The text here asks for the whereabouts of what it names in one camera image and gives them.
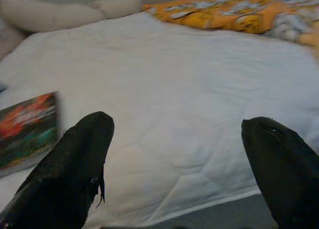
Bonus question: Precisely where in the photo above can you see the bed with white quilted cover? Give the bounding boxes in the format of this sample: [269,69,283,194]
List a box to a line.
[0,11,319,229]

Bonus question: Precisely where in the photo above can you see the book red green cover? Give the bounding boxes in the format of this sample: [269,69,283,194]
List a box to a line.
[0,91,62,178]

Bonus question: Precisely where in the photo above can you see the cream long bolster pillow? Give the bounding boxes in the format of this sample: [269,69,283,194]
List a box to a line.
[0,0,143,33]

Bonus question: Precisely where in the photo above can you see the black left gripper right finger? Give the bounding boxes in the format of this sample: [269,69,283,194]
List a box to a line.
[241,116,319,229]

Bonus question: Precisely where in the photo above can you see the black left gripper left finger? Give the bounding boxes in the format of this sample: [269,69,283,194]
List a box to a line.
[0,111,115,229]

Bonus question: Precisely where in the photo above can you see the yellow cartoon egg blanket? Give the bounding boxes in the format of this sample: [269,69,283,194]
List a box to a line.
[142,0,319,44]

